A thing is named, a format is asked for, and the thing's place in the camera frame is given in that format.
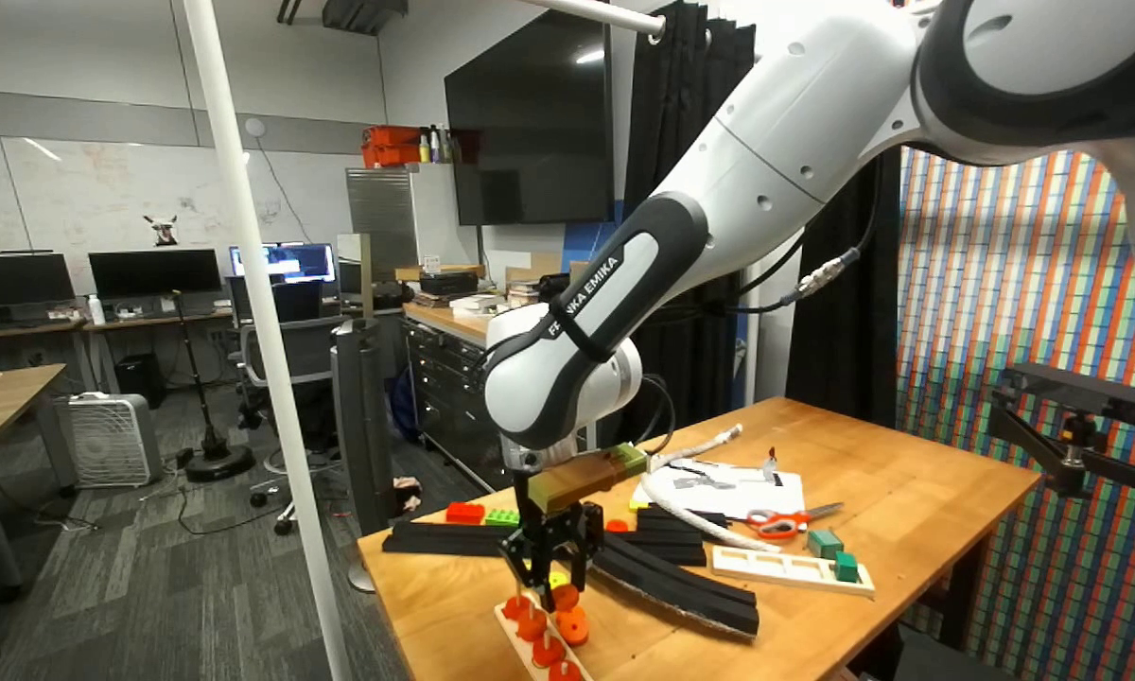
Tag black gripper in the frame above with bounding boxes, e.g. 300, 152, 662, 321
503, 497, 604, 598

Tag orange red toy pieces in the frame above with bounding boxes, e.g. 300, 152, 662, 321
493, 595, 593, 681

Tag straight black toy track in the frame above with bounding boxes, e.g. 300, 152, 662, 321
600, 503, 710, 569
378, 513, 523, 564

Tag curved black toy track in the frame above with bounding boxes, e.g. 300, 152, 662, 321
577, 508, 765, 639

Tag white printed paper sheet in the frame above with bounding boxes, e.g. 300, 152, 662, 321
656, 454, 811, 521

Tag black wood-topped tool cabinet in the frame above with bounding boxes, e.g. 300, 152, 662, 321
400, 300, 523, 487

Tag black tall panel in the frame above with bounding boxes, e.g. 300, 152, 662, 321
324, 316, 396, 538

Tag wooden slotted tray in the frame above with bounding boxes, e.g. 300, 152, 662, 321
707, 542, 878, 598

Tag black floor stand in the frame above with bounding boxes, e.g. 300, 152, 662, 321
166, 289, 260, 483

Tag black curtain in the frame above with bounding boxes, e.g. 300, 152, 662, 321
622, 0, 765, 421
787, 146, 905, 432

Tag grey metal cabinet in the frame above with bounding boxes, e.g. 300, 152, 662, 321
343, 163, 482, 276

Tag white slanted pole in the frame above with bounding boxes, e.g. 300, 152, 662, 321
173, 0, 355, 681

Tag lit computer monitor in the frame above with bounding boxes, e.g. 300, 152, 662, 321
222, 238, 342, 289

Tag orange storage box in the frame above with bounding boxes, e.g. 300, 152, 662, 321
358, 122, 425, 173

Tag white box fan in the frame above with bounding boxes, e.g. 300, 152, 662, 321
59, 391, 164, 490

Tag black computer monitor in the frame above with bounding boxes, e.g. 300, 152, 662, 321
87, 244, 226, 303
0, 250, 75, 315

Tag colourful checkered backdrop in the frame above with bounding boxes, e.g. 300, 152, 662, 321
894, 142, 1135, 681

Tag white overhead pipe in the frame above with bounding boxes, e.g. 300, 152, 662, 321
524, 0, 671, 39

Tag wooden office desk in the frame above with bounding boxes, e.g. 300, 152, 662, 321
0, 361, 72, 601

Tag white braided rope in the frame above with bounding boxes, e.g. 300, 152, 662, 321
634, 483, 777, 561

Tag thin white cable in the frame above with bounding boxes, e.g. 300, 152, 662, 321
657, 425, 750, 466

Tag orange-handled scissors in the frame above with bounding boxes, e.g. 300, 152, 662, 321
714, 500, 846, 550

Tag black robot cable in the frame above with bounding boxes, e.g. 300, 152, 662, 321
727, 186, 878, 316

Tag large black wall television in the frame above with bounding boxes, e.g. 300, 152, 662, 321
441, 7, 616, 229

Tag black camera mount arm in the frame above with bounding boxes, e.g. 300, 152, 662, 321
982, 361, 1135, 503

